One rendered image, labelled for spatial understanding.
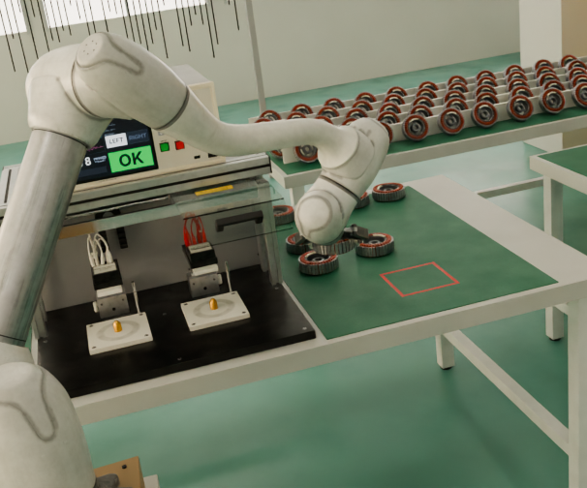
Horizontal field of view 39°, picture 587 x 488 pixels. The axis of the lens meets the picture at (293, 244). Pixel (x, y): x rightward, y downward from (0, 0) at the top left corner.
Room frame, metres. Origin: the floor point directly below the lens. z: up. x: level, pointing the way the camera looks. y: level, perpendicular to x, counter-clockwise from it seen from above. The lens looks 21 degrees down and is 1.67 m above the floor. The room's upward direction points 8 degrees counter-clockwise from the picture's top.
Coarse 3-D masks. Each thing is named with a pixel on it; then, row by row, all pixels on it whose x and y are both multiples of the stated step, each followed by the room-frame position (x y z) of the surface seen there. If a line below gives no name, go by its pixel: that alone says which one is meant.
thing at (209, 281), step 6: (192, 276) 2.05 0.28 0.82; (198, 276) 2.05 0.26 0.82; (204, 276) 2.04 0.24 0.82; (210, 276) 2.05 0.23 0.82; (216, 276) 2.05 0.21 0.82; (192, 282) 2.04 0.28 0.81; (198, 282) 2.04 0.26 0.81; (204, 282) 2.04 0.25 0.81; (210, 282) 2.05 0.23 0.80; (216, 282) 2.05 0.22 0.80; (192, 288) 2.04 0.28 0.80; (198, 288) 2.04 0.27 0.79; (204, 288) 2.04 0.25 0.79; (210, 288) 2.05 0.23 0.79; (216, 288) 2.05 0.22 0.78; (192, 294) 2.04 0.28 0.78; (198, 294) 2.04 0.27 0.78; (204, 294) 2.04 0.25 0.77
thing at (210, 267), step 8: (184, 248) 2.07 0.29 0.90; (208, 248) 1.99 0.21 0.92; (192, 256) 1.96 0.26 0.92; (200, 256) 1.97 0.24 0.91; (208, 256) 1.97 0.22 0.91; (192, 264) 1.96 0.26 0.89; (200, 264) 1.97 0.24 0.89; (208, 264) 1.97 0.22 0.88; (216, 264) 1.97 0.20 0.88; (192, 272) 2.06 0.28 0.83; (200, 272) 1.94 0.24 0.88; (208, 272) 1.95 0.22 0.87
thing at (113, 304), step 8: (96, 296) 2.00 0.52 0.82; (104, 296) 2.00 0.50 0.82; (112, 296) 1.99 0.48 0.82; (120, 296) 1.99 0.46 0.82; (104, 304) 1.98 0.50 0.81; (112, 304) 1.99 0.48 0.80; (120, 304) 1.99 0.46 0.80; (104, 312) 1.98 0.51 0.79; (112, 312) 1.99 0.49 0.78; (120, 312) 1.99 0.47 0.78; (128, 312) 2.00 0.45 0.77
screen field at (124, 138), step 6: (132, 132) 2.03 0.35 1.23; (138, 132) 2.03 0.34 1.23; (144, 132) 2.03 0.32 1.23; (108, 138) 2.01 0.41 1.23; (114, 138) 2.02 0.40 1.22; (120, 138) 2.02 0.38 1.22; (126, 138) 2.02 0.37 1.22; (132, 138) 2.03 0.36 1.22; (138, 138) 2.03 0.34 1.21; (144, 138) 2.03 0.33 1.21; (108, 144) 2.01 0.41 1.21; (114, 144) 2.02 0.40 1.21; (120, 144) 2.02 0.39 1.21; (126, 144) 2.02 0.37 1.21
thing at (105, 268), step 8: (104, 264) 1.97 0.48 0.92; (112, 264) 1.96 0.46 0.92; (96, 272) 1.92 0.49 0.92; (104, 272) 1.92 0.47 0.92; (112, 272) 1.92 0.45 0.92; (96, 280) 1.91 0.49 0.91; (104, 280) 1.91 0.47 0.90; (112, 280) 1.92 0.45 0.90; (120, 280) 1.92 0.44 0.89; (96, 288) 1.91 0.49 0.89; (104, 288) 1.91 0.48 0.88; (112, 288) 1.91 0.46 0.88; (120, 288) 1.90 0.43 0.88
